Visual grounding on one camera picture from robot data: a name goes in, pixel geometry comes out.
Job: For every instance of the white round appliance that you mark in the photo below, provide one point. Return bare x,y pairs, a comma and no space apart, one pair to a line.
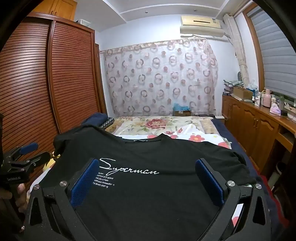
276,176

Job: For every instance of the navy blue blanket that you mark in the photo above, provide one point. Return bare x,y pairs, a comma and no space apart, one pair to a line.
233,139

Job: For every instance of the open cardboard box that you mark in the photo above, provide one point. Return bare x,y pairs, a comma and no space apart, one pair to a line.
242,92

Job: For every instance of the grey window blind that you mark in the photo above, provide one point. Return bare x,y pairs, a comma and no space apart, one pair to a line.
272,51

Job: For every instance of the long wooden cabinet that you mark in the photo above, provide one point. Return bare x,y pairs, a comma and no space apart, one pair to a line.
249,120

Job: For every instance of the white storage box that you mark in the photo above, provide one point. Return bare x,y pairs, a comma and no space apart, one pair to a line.
82,22

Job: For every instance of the purple tissue pack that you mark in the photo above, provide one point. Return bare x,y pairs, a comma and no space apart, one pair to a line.
275,109

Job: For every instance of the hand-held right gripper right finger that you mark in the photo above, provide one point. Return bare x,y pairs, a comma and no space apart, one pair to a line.
209,183

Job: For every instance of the brown slatted wooden wardrobe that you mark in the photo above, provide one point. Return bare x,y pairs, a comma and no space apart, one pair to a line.
69,81

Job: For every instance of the black printed t-shirt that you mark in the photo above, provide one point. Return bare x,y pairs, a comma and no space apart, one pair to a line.
150,197

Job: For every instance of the white wall air conditioner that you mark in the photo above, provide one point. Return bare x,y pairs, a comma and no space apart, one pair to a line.
201,25

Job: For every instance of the person's left hand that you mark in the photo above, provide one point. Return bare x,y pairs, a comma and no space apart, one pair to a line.
20,195

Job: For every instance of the beige tied curtain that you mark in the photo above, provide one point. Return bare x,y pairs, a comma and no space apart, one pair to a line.
238,46

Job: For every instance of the green bottle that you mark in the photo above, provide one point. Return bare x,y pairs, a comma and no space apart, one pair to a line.
281,103

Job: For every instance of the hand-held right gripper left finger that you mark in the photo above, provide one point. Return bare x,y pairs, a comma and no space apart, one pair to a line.
83,183

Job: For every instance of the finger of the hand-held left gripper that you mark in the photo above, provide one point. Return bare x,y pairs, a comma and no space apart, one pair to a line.
38,158
29,148

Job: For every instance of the blue plastic bag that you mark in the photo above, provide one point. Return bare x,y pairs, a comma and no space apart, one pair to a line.
181,107

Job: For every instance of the white flat device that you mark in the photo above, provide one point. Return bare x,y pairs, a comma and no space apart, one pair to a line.
219,117

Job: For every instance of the white red-flower bed sheet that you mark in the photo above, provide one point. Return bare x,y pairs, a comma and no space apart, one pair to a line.
198,138

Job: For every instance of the sheer circle-patterned curtain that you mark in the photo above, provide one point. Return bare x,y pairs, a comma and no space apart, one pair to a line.
157,76

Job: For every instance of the stack of folded cloths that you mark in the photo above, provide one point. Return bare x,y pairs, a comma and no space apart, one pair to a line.
232,85

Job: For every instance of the rose floral blanket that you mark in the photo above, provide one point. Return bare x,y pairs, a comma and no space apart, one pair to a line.
148,124

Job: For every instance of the dark patterned pillow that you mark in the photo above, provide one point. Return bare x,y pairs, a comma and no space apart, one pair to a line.
106,122

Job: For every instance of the small desk fan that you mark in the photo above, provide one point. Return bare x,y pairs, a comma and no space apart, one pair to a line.
239,76

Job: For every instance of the navy folded cloth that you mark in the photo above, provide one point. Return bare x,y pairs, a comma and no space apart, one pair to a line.
94,119

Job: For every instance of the pink thermos jug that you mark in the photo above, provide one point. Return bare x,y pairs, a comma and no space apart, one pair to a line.
266,98

